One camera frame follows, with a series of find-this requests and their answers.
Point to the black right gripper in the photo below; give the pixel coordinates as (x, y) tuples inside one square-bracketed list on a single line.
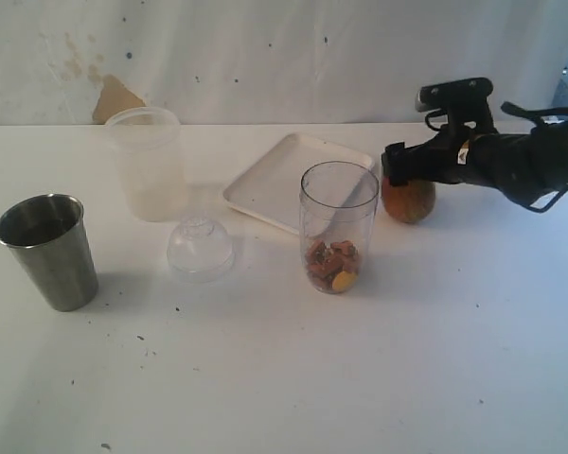
[(434, 161)]

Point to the brown wooden cup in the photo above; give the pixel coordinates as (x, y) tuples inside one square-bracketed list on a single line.
[(410, 203)]

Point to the clear dome lid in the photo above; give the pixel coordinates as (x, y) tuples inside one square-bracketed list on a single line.
[(200, 250)]

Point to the stainless steel cup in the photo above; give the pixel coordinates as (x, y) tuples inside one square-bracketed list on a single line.
[(47, 236)]

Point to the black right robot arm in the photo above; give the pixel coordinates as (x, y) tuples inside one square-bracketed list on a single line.
[(530, 169)]

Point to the clear plastic tumbler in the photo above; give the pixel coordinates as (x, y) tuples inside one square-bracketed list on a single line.
[(338, 202)]

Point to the white rectangular tray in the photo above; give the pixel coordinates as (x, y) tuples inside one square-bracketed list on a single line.
[(269, 189)]

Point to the translucent plastic container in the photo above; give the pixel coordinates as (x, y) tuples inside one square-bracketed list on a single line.
[(146, 142)]

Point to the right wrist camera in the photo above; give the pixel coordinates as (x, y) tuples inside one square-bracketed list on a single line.
[(462, 101)]

